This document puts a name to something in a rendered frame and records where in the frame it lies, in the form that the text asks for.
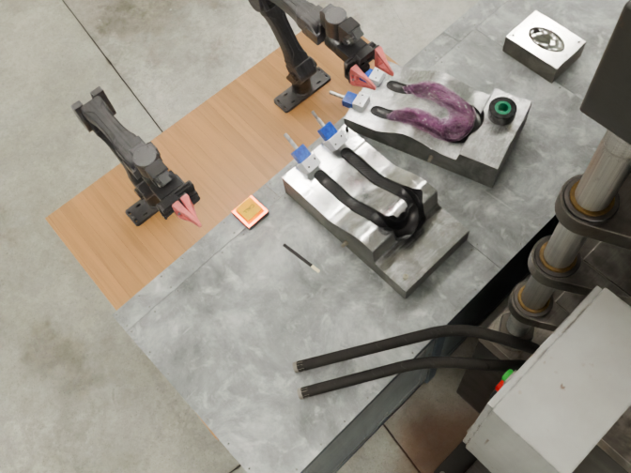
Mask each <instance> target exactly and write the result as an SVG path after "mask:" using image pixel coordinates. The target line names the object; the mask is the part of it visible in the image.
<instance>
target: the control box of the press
mask: <svg viewBox="0 0 631 473"><path fill-rule="evenodd" d="M489 399H490V401H489V402H488V403H487V404H486V406H485V408H484V409H483V411H482V412H481V414H480V415H479V417H478V418H477V420H476V421H475V422H474V423H473V424H472V425H471V426H470V428H469V429H468V430H467V434H466V436H465V437H464V439H463V440H462V442H461V443H460V444H459V445H458V446H457V447H456V448H455V449H454V450H453V451H452V452H451V454H450V455H449V456H448V457H447V458H446V459H445V460H444V461H443V462H442V463H441V464H440V465H439V467H438V468H437V469H436V470H435V471H434V473H572V472H573V471H574V470H575V469H576V468H577V466H578V465H579V464H580V463H581V462H582V461H583V460H584V458H585V457H586V456H587V455H588V454H589V453H590V451H591V450H592V449H593V448H594V447H595V445H596V444H597V443H598V442H599V441H600V440H601V438H602V437H603V436H604V435H605V434H606V433H607V431H608V430H609V429H610V428H611V427H612V425H613V424H614V423H615V422H616V421H617V420H618V418H619V417H620V416H621V415H622V414H623V412H624V411H625V410H626V409H627V408H628V407H629V405H631V307H630V306H629V305H628V304H627V303H625V302H624V301H623V300H621V299H620V298H618V297H617V296H616V295H615V294H613V293H612V292H611V291H609V290H608V289H607V288H604V289H602V288H600V287H599V286H595V287H594V289H593V290H592V291H591V293H590V294H589V295H588V296H586V297H585V298H584V299H583V300H582V301H581V303H580V304H579V305H578V306H577V307H576V308H575V309H574V310H573V311H572V312H571V313H570V314H569V315H568V317H567V318H566V319H565V320H564V321H563V322H562V323H561V324H560V325H559V326H558V327H557V328H556V330H555V331H554V332H553V333H552V334H551V335H550V336H549V337H548V338H547V339H546V340H545V341H544V343H543V344H542V345H541V346H540V347H539V348H538V349H537V350H536V351H535V352H534V353H533V354H532V355H531V357H530V358H529V359H528V360H527V361H526V362H525V363H524V364H523V365H522V366H521V367H520V368H519V369H518V371H517V370H515V371H513V370H512V369H511V370H510V369H509V370H508V371H507V372H506V373H505V374H504V375H503V376H502V380H501V381H500V382H499V384H498V385H497V386H496V387H495V390H494V391H493V392H492V394H491V395H490V396H489Z"/></svg>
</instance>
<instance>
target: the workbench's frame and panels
mask: <svg viewBox="0 0 631 473"><path fill-rule="evenodd" d="M558 222H559V220H558V218H557V216H556V215H555V216H554V217H553V218H552V219H551V220H550V221H549V222H548V223H547V224H546V225H545V226H544V227H543V228H542V229H541V230H540V231H539V232H538V233H537V234H536V235H535V236H534V237H533V238H532V239H531V240H530V241H529V242H528V243H527V244H526V245H525V246H524V247H523V248H522V249H521V251H520V252H519V253H518V254H517V255H516V256H515V257H514V258H513V259H512V260H511V261H510V262H509V263H508V264H507V265H506V266H505V267H504V268H503V269H502V270H501V271H500V272H499V273H498V274H497V275H496V276H495V277H494V278H493V279H492V280H491V281H490V282H489V283H488V284H487V285H486V286H485V287H484V288H483V289H482V290H481V291H480V292H479V293H478V294H477V295H476V296H475V297H474V298H473V299H472V300H471V301H470V302H469V303H468V304H467V305H466V306H465V307H464V308H463V309H462V310H461V311H460V312H459V313H458V314H457V315H456V316H455V317H454V318H453V319H452V320H451V321H450V322H449V323H448V324H447V325H471V326H477V327H479V326H480V325H481V324H482V323H483V322H484V321H485V319H486V318H487V317H488V316H489V315H490V314H491V313H492V312H493V311H494V310H495V309H496V308H497V307H498V306H499V305H500V304H501V303H502V302H503V301H504V300H505V299H506V298H507V297H508V296H509V295H510V294H511V293H512V291H513V289H514V288H515V286H516V285H517V284H518V283H520V282H522V281H523V280H524V279H525V278H526V277H527V276H528V275H529V274H530V271H529V267H528V259H529V256H530V253H531V250H532V248H533V246H534V245H535V243H536V242H537V241H538V240H539V239H541V238H542V237H546V236H552V234H553V232H554V230H555V228H556V226H557V224H558ZM467 338H468V337H465V336H450V337H441V338H436V339H433V340H432V341H431V342H430V343H429V344H428V345H427V346H426V347H425V348H424V349H423V350H422V351H421V352H420V353H419V354H418V355H417V356H416V357H415V359H417V358H425V357H449V356H450V355H451V354H452V353H453V351H454V350H455V349H456V348H457V347H458V346H459V345H460V344H462V343H463V342H464V341H465V340H466V339H467ZM436 370H437V368H430V369H421V370H414V371H409V372H404V373H400V374H398V375H397V376H396V377H395V378H394V379H393V380H392V381H391V382H390V383H389V384H388V385H387V386H386V387H385V388H384V389H383V390H382V391H381V392H380V393H379V394H378V395H377V396H376V397H375V398H374V399H373V400H372V401H371V402H370V403H369V404H368V405H367V406H366V407H365V408H364V409H363V410H362V411H361V412H360V413H359V414H358V415H357V416H356V417H355V418H354V419H353V420H352V421H351V422H350V423H349V424H348V425H347V426H346V427H345V429H344V430H343V431H342V432H341V433H340V434H339V435H338V436H336V437H335V438H334V439H333V440H332V442H331V443H330V444H329V445H328V446H327V447H326V448H325V449H324V450H323V451H321V452H320V453H319V454H318V455H317V456H316V458H315V459H314V460H313V461H312V462H311V463H310V464H309V465H308V466H306V467H305V468H304V469H303V470H302V471H301V473H336V472H337V471H338V470H339V469H340V468H341V467H342V466H343V465H344V464H345V463H346V462H347V461H348V460H349V459H350V458H351V457H352V456H353V455H354V453H355V452H356V451H357V450H358V449H359V448H360V447H361V446H362V445H363V444H364V443H365V442H366V441H367V440H368V439H369V438H370V437H371V436H372V435H373V434H374V433H375V432H376V431H377V430H378V429H379V428H380V427H381V426H382V425H383V424H384V423H385V422H386V421H387V419H388V418H389V417H390V416H391V415H392V414H393V413H394V412H395V411H396V410H397V409H398V408H399V407H400V406H401V405H402V404H403V403H404V402H405V401H406V400H407V399H408V398H409V397H410V396H411V395H412V394H413V393H414V392H415V391H416V390H417V389H418V388H419V387H420V385H421V384H422V383H423V382H424V383H425V384H427V383H428V382H429V381H430V380H431V379H432V378H433V377H434V376H435V374H436Z"/></svg>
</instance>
